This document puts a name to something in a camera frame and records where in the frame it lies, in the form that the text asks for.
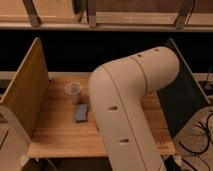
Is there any right dark side panel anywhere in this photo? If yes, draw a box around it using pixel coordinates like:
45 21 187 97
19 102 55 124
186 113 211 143
157 39 210 138

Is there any left wooden side panel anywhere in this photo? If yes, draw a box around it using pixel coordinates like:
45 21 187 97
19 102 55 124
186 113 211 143
0 38 49 142

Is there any black cable on floor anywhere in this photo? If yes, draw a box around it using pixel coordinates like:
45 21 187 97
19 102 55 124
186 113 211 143
178 112 213 171

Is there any blue sponge block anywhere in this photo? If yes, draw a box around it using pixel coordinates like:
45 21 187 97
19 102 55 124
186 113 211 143
74 104 88 122

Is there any wooden shelf rail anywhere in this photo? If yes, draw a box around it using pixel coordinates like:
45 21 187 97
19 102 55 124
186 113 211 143
0 0 213 33

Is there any clear plastic cup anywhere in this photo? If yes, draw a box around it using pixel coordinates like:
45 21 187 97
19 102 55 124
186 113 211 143
65 82 82 104

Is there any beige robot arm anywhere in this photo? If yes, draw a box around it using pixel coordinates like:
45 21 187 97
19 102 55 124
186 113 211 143
89 47 180 171

